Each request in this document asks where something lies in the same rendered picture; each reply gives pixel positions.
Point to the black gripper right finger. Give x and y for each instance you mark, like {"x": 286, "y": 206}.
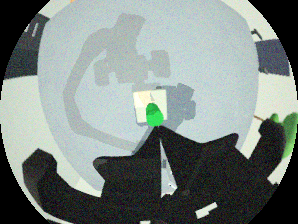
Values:
{"x": 186, "y": 156}

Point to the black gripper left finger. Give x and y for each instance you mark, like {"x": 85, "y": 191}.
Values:
{"x": 144, "y": 164}

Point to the cream block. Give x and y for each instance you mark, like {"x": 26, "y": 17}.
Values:
{"x": 143, "y": 98}

